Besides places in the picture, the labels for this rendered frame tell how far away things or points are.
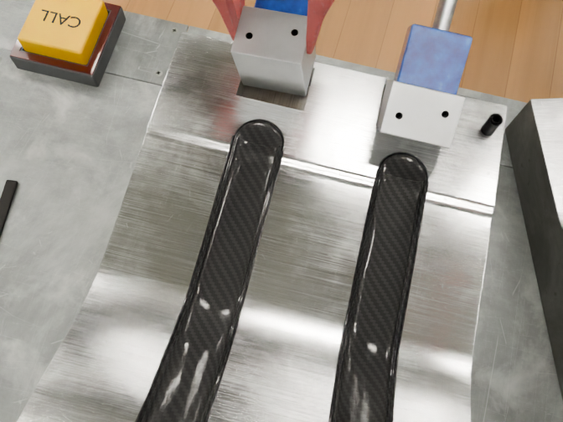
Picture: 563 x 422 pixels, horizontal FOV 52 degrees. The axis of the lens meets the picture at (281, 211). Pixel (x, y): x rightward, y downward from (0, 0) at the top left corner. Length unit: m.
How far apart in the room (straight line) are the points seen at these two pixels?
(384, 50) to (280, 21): 0.20
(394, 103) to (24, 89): 0.34
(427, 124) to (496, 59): 0.22
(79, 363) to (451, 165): 0.29
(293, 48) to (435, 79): 0.10
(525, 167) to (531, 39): 0.16
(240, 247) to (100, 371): 0.12
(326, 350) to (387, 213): 0.11
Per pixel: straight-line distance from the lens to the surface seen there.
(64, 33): 0.57
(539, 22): 0.67
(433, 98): 0.41
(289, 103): 0.48
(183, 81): 0.46
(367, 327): 0.41
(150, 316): 0.40
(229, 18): 0.40
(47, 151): 0.56
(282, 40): 0.41
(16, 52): 0.59
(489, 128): 0.46
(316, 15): 0.38
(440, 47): 0.43
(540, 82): 0.63
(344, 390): 0.39
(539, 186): 0.53
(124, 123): 0.55
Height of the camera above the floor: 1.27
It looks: 70 degrees down
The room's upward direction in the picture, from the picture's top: 7 degrees clockwise
